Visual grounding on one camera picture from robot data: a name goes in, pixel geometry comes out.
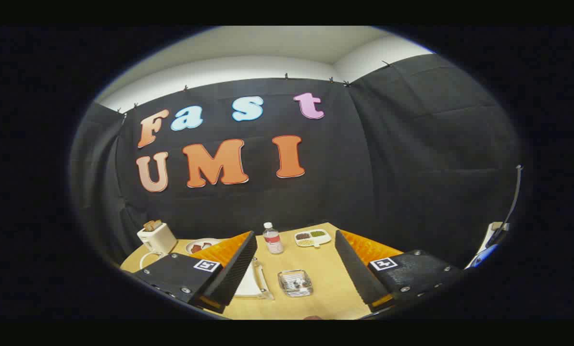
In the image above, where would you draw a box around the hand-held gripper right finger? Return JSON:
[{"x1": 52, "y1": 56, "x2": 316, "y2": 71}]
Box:
[{"x1": 334, "y1": 230, "x2": 465, "y2": 313}]

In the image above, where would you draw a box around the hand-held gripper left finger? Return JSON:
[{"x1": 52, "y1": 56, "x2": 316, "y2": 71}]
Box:
[{"x1": 132, "y1": 231, "x2": 259, "y2": 314}]

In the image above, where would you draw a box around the white wire dish rack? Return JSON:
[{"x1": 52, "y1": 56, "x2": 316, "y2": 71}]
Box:
[{"x1": 139, "y1": 251, "x2": 275, "y2": 301}]

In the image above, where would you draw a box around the silver wire basket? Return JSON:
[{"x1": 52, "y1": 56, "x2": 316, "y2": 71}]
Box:
[{"x1": 277, "y1": 270, "x2": 314, "y2": 297}]

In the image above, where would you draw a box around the beige plate with meat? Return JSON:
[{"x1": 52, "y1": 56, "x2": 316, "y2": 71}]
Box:
[{"x1": 185, "y1": 238, "x2": 221, "y2": 255}]

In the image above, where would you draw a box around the white divided snack tray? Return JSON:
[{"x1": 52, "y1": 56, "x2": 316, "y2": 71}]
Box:
[{"x1": 294, "y1": 229, "x2": 332, "y2": 248}]

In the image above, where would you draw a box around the clear plastic water bottle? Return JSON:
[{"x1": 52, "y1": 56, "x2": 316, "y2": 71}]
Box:
[{"x1": 262, "y1": 222, "x2": 284, "y2": 254}]

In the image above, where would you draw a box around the white toaster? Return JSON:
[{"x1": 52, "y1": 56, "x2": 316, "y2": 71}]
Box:
[{"x1": 137, "y1": 220, "x2": 178, "y2": 255}]

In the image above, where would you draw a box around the black backdrop cloth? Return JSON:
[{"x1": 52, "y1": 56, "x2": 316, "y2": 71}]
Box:
[{"x1": 70, "y1": 54, "x2": 523, "y2": 270}]

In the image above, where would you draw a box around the white and blue device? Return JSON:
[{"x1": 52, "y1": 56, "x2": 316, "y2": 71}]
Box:
[{"x1": 465, "y1": 221, "x2": 510, "y2": 270}]

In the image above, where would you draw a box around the thin black cable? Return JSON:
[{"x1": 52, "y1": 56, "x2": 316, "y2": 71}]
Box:
[{"x1": 489, "y1": 165, "x2": 524, "y2": 247}]

